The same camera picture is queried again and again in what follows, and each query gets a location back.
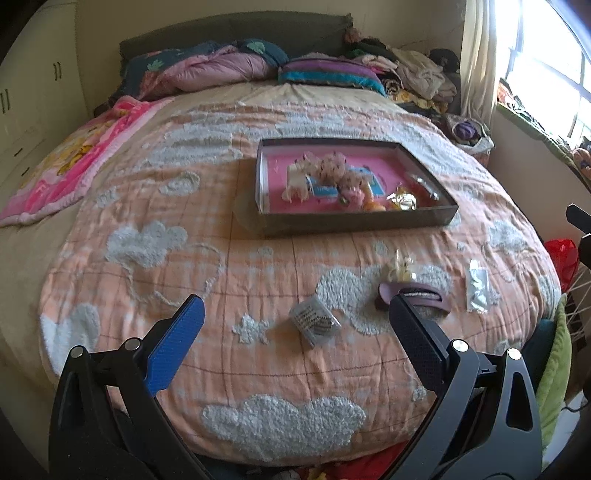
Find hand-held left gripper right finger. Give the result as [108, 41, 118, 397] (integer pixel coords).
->
[383, 292, 543, 480]

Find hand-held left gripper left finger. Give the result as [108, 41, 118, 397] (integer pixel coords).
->
[48, 294, 206, 480]

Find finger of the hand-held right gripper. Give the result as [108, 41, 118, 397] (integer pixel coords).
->
[565, 203, 591, 232]

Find small plastic hairpin box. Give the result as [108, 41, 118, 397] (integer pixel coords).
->
[289, 296, 343, 348]

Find grey cardboard box pink inside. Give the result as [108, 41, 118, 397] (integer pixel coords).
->
[254, 137, 459, 239]

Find gold ribbon bow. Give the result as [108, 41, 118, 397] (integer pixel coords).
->
[385, 184, 419, 212]

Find beige polka dot scrunchie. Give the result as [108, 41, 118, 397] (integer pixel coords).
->
[300, 151, 348, 182]
[338, 172, 371, 195]

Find cream comb hair clip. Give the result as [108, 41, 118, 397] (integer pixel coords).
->
[281, 161, 311, 202]

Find red plastic bag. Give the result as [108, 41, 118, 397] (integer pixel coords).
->
[544, 238, 580, 294]

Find cream pearl hair claw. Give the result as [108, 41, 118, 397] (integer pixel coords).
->
[389, 248, 415, 283]

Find small clear earring packet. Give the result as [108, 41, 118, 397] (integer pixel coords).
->
[465, 258, 492, 315]

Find peach cloud pattern quilt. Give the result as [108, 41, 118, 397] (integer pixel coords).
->
[39, 88, 563, 468]

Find green cushion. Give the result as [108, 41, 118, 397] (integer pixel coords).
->
[536, 300, 573, 446]

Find plastic bag with purple clothes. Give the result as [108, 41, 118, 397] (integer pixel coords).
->
[443, 113, 495, 155]

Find window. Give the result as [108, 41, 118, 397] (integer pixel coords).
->
[496, 0, 591, 148]

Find tan bed sheet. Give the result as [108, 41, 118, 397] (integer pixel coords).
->
[0, 198, 88, 398]

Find cream curtain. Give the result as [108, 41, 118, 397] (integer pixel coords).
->
[459, 0, 513, 123]

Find pink cartoon blanket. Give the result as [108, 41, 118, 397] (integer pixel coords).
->
[0, 95, 176, 228]

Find pile of clothes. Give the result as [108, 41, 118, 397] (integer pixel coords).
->
[342, 28, 462, 116]

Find pink and navy floral duvet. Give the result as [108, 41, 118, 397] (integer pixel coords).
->
[121, 39, 293, 100]

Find purple teal striped pillow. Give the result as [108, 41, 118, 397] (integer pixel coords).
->
[278, 54, 387, 97]

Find cream wardrobe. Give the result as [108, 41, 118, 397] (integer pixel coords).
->
[0, 0, 95, 199]

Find dark green headboard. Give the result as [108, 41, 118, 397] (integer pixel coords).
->
[119, 13, 355, 70]

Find white wire rack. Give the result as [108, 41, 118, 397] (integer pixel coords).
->
[562, 258, 591, 333]

